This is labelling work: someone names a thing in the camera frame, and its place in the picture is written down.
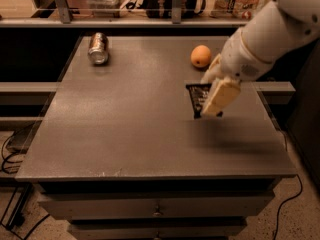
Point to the black backpack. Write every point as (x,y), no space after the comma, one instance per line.
(163,8)

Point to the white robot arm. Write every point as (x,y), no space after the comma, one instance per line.
(278,28)

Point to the orange fruit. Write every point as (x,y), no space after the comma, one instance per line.
(200,56)

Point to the silver soda can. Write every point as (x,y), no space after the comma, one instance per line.
(98,49)

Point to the black rxbar chocolate bar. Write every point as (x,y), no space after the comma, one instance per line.
(198,94)

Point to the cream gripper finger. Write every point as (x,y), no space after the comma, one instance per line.
(213,72)
(221,94)

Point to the metal drawer knob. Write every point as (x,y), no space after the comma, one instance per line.
(157,212)

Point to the grey drawer cabinet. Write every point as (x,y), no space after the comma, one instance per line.
(120,139)

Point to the grey metal shelf rail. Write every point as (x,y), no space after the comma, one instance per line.
(76,14)

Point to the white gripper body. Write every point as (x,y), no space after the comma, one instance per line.
(240,60)

